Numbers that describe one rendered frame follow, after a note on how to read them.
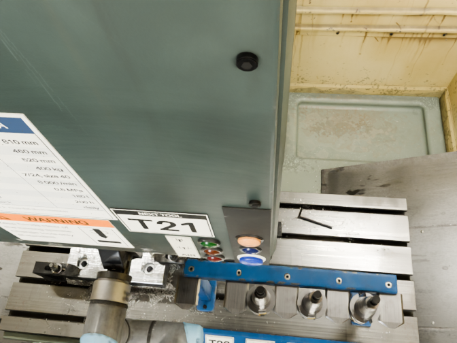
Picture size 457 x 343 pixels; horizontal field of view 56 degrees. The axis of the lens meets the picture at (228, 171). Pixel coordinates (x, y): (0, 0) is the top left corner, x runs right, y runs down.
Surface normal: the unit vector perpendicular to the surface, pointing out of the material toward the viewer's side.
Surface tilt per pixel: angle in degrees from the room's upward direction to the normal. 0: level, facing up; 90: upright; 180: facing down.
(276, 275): 0
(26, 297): 0
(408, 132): 0
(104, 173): 90
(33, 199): 90
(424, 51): 90
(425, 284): 25
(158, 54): 90
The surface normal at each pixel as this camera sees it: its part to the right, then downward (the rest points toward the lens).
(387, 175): -0.47, -0.40
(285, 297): -0.07, -0.44
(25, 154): -0.10, 0.90
